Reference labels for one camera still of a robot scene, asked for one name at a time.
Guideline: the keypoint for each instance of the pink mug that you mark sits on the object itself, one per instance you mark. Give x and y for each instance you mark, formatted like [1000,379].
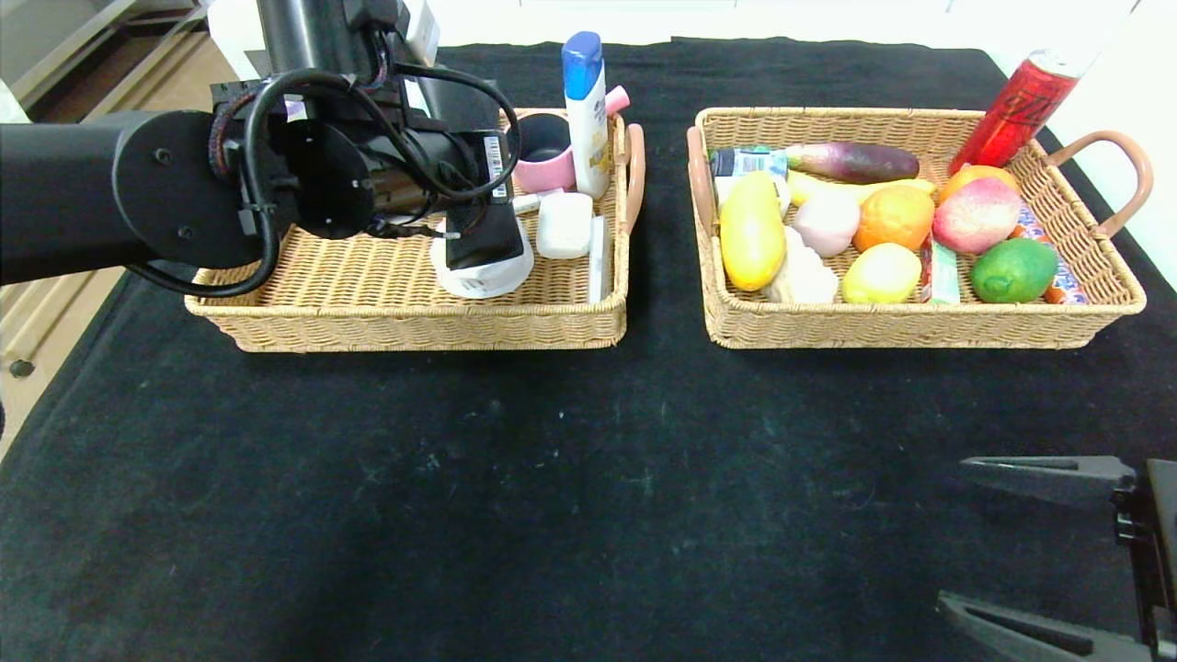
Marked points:
[552,170]

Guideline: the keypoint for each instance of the green lime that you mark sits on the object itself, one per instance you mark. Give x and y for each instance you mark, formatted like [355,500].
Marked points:
[1011,271]

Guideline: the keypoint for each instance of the purple eggplant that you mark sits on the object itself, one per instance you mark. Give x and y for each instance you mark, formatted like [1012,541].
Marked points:
[855,164]

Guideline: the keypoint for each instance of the red soda can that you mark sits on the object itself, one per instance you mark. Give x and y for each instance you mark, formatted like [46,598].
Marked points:
[1011,112]

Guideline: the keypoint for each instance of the yellow oval bread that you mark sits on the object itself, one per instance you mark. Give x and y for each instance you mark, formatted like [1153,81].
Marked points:
[752,239]

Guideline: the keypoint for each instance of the green snack packet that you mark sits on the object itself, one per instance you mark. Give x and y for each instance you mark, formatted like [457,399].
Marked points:
[940,279]

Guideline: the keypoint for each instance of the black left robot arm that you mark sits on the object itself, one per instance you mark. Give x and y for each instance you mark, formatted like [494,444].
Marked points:
[92,193]

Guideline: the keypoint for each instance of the yellow green lemon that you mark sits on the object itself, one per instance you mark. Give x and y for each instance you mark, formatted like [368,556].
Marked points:
[881,274]

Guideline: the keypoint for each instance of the white shampoo bottle blue cap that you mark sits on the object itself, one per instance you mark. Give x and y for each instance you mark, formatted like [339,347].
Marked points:
[588,127]

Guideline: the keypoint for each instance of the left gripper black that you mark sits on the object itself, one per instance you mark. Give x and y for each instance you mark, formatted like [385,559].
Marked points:
[497,166]

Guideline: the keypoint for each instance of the pink peach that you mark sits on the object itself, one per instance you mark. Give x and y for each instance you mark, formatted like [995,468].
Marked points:
[975,217]

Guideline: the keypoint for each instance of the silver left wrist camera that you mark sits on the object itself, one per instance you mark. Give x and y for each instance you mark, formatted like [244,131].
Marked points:
[423,28]

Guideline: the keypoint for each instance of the white table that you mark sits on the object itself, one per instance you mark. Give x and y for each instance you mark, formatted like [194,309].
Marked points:
[736,23]

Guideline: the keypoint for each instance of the striped bread roll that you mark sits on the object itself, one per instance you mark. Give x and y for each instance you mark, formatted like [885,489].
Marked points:
[809,280]

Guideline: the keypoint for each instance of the yellow banana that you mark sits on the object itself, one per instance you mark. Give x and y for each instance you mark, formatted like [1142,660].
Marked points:
[809,187]

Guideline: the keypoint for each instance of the white soap bar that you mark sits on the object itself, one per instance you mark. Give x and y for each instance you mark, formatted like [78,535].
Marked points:
[565,228]

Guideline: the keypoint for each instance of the grey shelf frame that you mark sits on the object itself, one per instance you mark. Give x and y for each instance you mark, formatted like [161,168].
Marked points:
[74,51]

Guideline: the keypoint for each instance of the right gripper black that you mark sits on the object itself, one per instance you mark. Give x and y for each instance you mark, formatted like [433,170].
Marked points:
[1160,542]

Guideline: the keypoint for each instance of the pinkish grey ball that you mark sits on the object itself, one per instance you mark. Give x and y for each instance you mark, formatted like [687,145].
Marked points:
[828,225]

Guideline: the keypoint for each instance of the small blue carton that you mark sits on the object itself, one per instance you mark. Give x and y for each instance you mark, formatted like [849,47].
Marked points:
[747,165]

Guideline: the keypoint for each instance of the thin white plastic case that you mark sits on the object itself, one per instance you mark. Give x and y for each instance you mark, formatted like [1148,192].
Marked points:
[597,265]

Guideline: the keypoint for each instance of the small white green carton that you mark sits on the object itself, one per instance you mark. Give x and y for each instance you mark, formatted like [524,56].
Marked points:
[784,195]

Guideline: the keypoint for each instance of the white round pad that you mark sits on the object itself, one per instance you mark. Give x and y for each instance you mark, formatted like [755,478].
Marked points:
[497,280]

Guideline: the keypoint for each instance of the orange blue snack packet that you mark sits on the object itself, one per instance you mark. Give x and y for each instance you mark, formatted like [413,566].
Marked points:
[1065,285]

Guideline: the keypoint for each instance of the orange fruit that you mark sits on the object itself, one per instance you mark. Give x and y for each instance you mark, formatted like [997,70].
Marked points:
[894,219]

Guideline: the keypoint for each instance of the black table cloth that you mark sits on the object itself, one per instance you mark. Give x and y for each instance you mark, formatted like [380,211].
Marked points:
[460,478]

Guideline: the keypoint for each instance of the wooden rolling rack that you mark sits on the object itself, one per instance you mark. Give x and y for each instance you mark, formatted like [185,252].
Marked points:
[28,340]

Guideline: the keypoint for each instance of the white tube with pink cap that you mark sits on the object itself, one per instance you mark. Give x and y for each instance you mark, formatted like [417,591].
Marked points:
[533,200]

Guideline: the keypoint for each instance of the black pouch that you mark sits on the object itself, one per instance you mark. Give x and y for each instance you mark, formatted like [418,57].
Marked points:
[487,239]

